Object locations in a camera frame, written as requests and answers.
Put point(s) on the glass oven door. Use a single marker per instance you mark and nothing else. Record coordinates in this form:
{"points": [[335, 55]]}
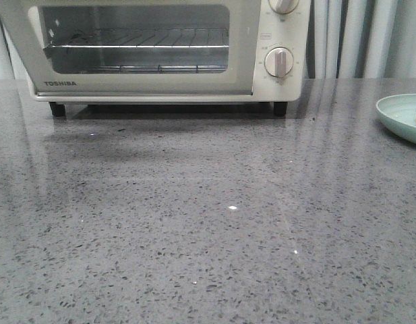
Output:
{"points": [[33, 24]]}

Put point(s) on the lower cream oven knob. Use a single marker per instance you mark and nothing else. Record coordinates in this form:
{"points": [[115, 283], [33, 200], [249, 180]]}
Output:
{"points": [[279, 62]]}

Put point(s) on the cream oven knob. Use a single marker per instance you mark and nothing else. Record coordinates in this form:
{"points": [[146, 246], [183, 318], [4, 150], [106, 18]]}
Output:
{"points": [[283, 6], [279, 62]]}

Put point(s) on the upper cream oven knob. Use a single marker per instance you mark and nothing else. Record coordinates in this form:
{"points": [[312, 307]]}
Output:
{"points": [[283, 6]]}

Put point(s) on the cream Toshiba toaster oven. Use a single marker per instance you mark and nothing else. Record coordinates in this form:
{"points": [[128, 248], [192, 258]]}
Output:
{"points": [[275, 30]]}

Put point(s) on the grey curtain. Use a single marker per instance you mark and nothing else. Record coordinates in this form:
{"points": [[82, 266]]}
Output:
{"points": [[361, 38]]}

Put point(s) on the light green plate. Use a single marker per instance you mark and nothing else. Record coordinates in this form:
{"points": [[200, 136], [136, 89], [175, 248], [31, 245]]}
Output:
{"points": [[398, 114]]}

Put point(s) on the wire oven rack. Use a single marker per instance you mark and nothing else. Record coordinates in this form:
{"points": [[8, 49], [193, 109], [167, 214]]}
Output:
{"points": [[141, 51]]}

